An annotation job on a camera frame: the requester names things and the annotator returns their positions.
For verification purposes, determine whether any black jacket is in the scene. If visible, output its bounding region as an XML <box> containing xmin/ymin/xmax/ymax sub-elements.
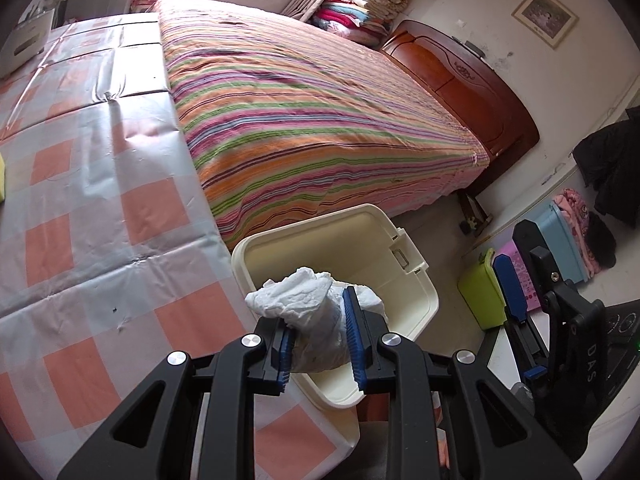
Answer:
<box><xmin>572</xmin><ymin>107</ymin><xmax>640</xmax><ymax>231</ymax></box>

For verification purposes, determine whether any brown wooden headboard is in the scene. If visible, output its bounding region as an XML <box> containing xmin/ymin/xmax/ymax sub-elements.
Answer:
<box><xmin>381</xmin><ymin>20</ymin><xmax>541</xmax><ymax>196</ymax></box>

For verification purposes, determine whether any green plastic box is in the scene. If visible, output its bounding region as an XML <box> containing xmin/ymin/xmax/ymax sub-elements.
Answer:
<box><xmin>457</xmin><ymin>247</ymin><xmax>507</xmax><ymax>331</ymax></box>

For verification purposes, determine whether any framed wall picture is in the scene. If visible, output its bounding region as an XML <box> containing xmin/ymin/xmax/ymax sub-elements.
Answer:
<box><xmin>511</xmin><ymin>0</ymin><xmax>580</xmax><ymax>51</ymax></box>

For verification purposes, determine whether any light blue storage box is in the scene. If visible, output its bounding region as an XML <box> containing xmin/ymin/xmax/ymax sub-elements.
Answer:
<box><xmin>525</xmin><ymin>200</ymin><xmax>588</xmax><ymax>286</ymax></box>

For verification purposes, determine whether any dark cloth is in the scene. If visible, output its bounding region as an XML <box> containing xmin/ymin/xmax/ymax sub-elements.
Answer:
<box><xmin>585</xmin><ymin>212</ymin><xmax>618</xmax><ymax>268</ymax></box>

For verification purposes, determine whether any stack of folded quilts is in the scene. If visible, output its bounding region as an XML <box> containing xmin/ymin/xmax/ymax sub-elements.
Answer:
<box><xmin>310</xmin><ymin>0</ymin><xmax>418</xmax><ymax>48</ymax></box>

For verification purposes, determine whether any orange checked tablecloth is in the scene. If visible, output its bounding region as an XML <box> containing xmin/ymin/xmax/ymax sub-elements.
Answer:
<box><xmin>0</xmin><ymin>12</ymin><xmax>351</xmax><ymax>480</ymax></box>

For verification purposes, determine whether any pink toy keyboard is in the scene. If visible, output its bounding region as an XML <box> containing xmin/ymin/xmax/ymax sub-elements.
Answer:
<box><xmin>500</xmin><ymin>240</ymin><xmax>547</xmax><ymax>312</ymax></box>

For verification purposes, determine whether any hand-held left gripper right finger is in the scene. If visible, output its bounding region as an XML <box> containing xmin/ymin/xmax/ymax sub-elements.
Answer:
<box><xmin>342</xmin><ymin>287</ymin><xmax>583</xmax><ymax>480</ymax></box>

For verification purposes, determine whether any white tissue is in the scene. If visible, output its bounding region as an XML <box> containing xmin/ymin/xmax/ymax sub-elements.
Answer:
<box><xmin>245</xmin><ymin>266</ymin><xmax>388</xmax><ymax>373</ymax></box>

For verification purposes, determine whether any pink patterned cloth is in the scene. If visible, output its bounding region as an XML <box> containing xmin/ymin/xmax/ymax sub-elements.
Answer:
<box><xmin>557</xmin><ymin>188</ymin><xmax>601</xmax><ymax>276</ymax></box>

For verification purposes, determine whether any striped bed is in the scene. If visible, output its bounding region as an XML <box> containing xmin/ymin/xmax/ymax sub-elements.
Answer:
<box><xmin>152</xmin><ymin>0</ymin><xmax>491</xmax><ymax>251</ymax></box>

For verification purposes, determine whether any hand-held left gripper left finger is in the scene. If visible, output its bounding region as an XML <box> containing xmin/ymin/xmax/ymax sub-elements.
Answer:
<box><xmin>56</xmin><ymin>317</ymin><xmax>301</xmax><ymax>480</ymax></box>

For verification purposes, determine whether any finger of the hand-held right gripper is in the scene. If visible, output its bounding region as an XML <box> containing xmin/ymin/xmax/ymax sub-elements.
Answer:
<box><xmin>512</xmin><ymin>219</ymin><xmax>564</xmax><ymax>307</ymax></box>
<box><xmin>491</xmin><ymin>254</ymin><xmax>549</xmax><ymax>384</ymax></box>

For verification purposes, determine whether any cream plastic bin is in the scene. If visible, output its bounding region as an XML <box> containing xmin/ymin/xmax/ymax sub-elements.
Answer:
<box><xmin>231</xmin><ymin>203</ymin><xmax>441</xmax><ymax>478</ymax></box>

